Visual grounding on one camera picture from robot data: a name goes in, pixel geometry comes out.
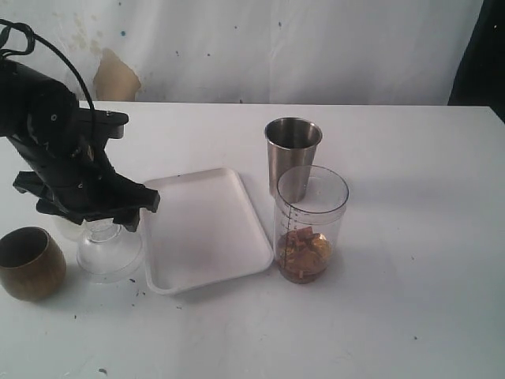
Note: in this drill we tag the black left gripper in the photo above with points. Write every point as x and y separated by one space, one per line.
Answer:
71 172

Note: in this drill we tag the clear measuring cup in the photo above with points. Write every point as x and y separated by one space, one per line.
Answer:
322 208

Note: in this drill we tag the gold foil ball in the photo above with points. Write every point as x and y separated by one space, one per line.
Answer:
321 246

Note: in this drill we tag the clear plastic jar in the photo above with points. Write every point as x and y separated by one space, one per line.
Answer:
67 229

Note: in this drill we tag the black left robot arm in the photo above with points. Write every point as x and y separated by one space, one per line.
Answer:
25 91

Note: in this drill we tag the stainless steel cup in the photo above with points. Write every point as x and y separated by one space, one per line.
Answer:
291 148

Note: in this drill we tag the clear dome shaker lid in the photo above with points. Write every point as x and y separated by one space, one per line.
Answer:
107 252

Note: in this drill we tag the wooden cubes pile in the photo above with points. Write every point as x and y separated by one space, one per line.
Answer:
296 260

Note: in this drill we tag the brown wooden cup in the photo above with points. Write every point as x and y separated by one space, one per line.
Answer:
33 266

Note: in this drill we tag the dark curtain at right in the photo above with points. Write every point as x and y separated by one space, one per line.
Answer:
479 80

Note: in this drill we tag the white rectangular tray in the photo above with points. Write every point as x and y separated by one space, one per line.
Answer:
205 231

